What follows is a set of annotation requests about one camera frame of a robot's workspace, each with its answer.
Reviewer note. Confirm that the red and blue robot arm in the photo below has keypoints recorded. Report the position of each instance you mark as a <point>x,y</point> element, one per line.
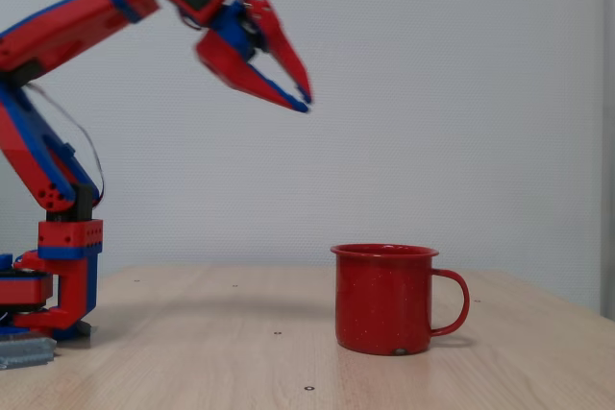
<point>57,31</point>

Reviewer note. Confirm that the red enamel mug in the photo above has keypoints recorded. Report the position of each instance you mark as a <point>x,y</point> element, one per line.
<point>379,299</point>

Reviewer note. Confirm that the blue gripper, black motor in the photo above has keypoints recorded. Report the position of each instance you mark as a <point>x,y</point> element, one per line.
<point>238,40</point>

